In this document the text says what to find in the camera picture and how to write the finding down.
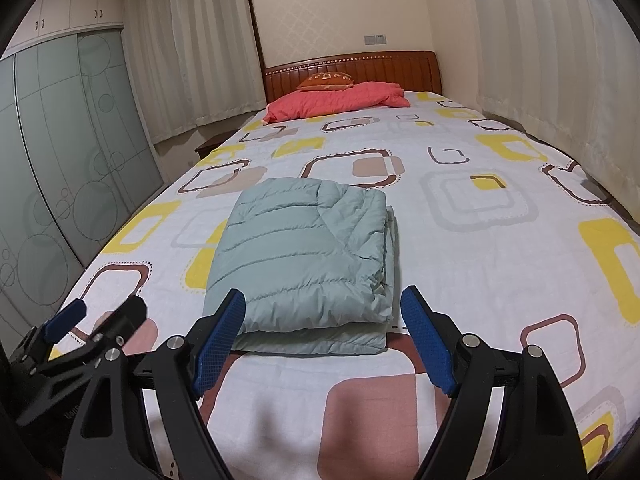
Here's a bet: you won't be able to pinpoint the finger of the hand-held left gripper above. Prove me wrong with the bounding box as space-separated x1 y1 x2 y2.
20 300 87 361
87 294 148 356

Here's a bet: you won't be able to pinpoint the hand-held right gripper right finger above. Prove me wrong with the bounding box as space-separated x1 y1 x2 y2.
400 285 593 480

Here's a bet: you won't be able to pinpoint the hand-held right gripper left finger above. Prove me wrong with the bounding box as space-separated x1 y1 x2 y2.
62 289 247 480

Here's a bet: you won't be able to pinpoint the light green quilted blanket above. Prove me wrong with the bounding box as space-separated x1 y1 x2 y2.
202 177 401 356

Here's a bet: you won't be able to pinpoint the bed with patterned sheet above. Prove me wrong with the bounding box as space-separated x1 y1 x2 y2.
50 89 640 480

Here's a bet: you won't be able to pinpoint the frosted glass sliding wardrobe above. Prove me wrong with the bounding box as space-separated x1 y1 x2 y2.
0 27 168 341

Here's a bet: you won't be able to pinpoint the dark wooden nightstand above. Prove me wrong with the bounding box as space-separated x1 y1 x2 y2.
195 132 233 161

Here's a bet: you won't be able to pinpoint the red quilted pillow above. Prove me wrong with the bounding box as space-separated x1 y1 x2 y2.
262 81 411 125

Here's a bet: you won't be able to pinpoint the wooden bed headboard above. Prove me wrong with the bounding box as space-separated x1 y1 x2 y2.
263 51 443 106

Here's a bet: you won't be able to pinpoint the small orange cushion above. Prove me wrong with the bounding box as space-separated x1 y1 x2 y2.
296 72 354 93

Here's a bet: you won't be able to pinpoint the cream window curtain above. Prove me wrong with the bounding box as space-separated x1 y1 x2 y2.
465 0 640 201
122 0 266 143

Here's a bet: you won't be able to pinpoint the white overhead cabinets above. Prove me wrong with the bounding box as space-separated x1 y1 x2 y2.
5 0 126 53

